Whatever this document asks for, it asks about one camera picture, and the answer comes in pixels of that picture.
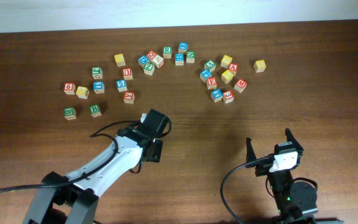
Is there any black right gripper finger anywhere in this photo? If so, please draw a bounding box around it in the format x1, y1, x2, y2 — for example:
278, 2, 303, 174
285, 128, 303, 152
246, 138, 257, 164

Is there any blue X block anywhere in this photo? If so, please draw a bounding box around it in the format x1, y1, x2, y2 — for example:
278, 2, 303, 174
178, 42, 188, 54

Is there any yellow block centre right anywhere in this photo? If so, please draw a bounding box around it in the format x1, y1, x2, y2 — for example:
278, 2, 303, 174
221, 70, 234, 84

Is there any green B block right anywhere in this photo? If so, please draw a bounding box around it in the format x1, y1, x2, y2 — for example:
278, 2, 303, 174
89, 104, 102, 118

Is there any blue I block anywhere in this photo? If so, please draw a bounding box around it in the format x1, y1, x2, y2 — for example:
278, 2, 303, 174
93, 81, 105, 94

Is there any yellow block far right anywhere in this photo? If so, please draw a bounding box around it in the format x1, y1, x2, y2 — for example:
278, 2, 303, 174
254, 60, 267, 73

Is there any green V block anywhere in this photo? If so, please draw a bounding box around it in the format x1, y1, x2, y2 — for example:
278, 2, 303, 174
204, 60, 216, 72

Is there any blue P block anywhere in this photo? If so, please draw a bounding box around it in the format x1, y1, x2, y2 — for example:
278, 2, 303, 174
200, 69, 212, 83

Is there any red A block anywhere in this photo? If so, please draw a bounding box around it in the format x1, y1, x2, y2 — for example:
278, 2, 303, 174
227, 63, 239, 76

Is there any red M block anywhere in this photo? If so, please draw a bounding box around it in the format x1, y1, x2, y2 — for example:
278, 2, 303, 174
234, 79, 247, 93

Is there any green R block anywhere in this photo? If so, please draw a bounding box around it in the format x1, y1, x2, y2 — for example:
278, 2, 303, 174
163, 46, 172, 59

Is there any blue D block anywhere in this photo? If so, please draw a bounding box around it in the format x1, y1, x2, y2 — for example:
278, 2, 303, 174
138, 55, 149, 68

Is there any green J block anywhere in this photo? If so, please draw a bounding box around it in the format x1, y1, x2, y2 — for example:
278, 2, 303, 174
91, 67, 103, 79

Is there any yellow block upper left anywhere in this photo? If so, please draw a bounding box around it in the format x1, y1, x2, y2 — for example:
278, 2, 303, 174
114, 54, 126, 67

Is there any blue H block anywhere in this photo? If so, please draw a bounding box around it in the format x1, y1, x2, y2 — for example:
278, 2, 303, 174
175, 54, 185, 66

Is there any blue 5 block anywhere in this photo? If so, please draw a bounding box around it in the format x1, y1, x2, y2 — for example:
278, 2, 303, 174
116, 80, 127, 92

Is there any red K block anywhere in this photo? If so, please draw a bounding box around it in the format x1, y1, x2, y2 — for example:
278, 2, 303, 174
123, 91, 135, 104

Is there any green B block left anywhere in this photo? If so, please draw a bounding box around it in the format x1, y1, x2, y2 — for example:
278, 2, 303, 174
63, 107, 76, 120

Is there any red 6 I block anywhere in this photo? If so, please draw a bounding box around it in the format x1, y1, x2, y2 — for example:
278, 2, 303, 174
63, 83, 76, 95

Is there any red E block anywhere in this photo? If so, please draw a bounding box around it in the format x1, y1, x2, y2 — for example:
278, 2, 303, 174
206, 77, 217, 90

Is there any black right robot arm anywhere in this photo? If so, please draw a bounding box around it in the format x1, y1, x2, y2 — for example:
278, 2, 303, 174
246, 128, 343, 223

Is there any blue T umbrella block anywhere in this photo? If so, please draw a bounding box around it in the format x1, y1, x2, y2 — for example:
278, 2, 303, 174
211, 89, 223, 103

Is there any yellow block near A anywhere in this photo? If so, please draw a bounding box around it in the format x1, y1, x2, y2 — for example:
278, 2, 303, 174
221, 55, 232, 68

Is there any red 3 block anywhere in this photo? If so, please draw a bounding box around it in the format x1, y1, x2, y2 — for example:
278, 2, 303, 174
223, 90, 234, 103

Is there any green b block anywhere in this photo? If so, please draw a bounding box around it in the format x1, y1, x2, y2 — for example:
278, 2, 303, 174
63, 107, 76, 120
89, 104, 102, 118

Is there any red U block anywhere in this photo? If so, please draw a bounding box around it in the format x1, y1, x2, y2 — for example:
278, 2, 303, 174
122, 68, 133, 80

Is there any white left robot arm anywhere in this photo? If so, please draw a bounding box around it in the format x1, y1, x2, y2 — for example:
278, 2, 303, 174
24, 121, 172, 223

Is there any green Z block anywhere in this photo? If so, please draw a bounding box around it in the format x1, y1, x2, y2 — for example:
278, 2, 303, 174
144, 63, 155, 75

